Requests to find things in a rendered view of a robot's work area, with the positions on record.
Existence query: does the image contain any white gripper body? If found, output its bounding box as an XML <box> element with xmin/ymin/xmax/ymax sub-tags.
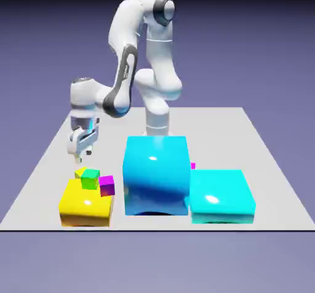
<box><xmin>67</xmin><ymin>126</ymin><xmax>100</xmax><ymax>155</ymax></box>

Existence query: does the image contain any small yellow cube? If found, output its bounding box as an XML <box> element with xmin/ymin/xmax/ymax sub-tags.
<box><xmin>74</xmin><ymin>166</ymin><xmax>89</xmax><ymax>180</ymax></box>

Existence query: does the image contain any small green cube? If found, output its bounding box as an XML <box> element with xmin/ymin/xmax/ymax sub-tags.
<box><xmin>80</xmin><ymin>169</ymin><xmax>101</xmax><ymax>191</ymax></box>

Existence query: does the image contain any small purple cube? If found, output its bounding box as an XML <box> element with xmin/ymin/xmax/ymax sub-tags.
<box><xmin>98</xmin><ymin>175</ymin><xmax>116</xmax><ymax>198</ymax></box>

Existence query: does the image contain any large yellow box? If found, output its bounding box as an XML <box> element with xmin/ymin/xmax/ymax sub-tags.
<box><xmin>58</xmin><ymin>179</ymin><xmax>115</xmax><ymax>228</ymax></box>

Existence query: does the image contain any large blue box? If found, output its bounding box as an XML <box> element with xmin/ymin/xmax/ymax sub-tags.
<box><xmin>122</xmin><ymin>135</ymin><xmax>192</xmax><ymax>217</ymax></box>

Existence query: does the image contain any large cyan box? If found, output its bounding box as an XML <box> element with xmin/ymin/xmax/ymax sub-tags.
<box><xmin>185</xmin><ymin>169</ymin><xmax>257</xmax><ymax>225</ymax></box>

